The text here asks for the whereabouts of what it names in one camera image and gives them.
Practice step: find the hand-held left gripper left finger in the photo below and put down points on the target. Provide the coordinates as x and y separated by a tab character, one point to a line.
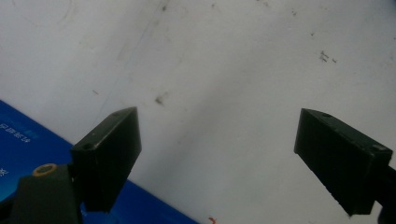
106	155

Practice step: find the blue printed box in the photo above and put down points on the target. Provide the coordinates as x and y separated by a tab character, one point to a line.
28	146

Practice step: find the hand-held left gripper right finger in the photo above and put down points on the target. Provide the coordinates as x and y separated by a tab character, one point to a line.
339	161

